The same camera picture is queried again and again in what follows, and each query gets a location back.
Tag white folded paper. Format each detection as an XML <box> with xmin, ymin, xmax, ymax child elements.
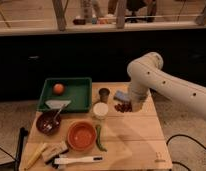
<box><xmin>45</xmin><ymin>100</ymin><xmax>71</xmax><ymax>109</ymax></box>

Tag green chili pepper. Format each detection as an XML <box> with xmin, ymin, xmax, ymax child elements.
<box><xmin>95</xmin><ymin>124</ymin><xmax>107</xmax><ymax>152</ymax></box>

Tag black cable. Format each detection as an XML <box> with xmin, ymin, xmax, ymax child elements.
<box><xmin>166</xmin><ymin>133</ymin><xmax>206</xmax><ymax>171</ymax></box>

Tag orange fruit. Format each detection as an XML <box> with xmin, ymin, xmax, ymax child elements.
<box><xmin>53</xmin><ymin>83</ymin><xmax>65</xmax><ymax>95</ymax></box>

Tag orange ceramic bowl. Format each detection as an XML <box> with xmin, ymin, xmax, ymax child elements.
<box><xmin>67</xmin><ymin>121</ymin><xmax>97</xmax><ymax>151</ymax></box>

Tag dark brown bowl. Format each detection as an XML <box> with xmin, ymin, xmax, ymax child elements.
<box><xmin>36</xmin><ymin>110</ymin><xmax>61</xmax><ymax>135</ymax></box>

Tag white paper cup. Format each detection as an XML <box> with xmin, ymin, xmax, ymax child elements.
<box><xmin>93</xmin><ymin>102</ymin><xmax>108</xmax><ymax>119</ymax></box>

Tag metal spoon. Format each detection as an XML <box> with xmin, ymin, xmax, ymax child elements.
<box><xmin>52</xmin><ymin>104</ymin><xmax>65</xmax><ymax>123</ymax></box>

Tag wooden scrub brush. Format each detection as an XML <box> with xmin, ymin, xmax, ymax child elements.
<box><xmin>42</xmin><ymin>141</ymin><xmax>68</xmax><ymax>164</ymax></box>

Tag red grapes bunch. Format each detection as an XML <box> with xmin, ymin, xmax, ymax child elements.
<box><xmin>114</xmin><ymin>103</ymin><xmax>132</xmax><ymax>113</ymax></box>

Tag green plastic tray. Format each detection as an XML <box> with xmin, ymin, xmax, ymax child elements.
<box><xmin>37</xmin><ymin>77</ymin><xmax>92</xmax><ymax>113</ymax></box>

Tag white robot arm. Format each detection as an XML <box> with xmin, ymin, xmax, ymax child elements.
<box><xmin>127</xmin><ymin>52</ymin><xmax>206</xmax><ymax>120</ymax></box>

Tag blue sponge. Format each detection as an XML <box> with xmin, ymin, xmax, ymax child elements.
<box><xmin>114</xmin><ymin>90</ymin><xmax>130</xmax><ymax>102</ymax></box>

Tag black chair frame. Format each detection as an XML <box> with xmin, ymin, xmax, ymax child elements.
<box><xmin>0</xmin><ymin>127</ymin><xmax>29</xmax><ymax>171</ymax></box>

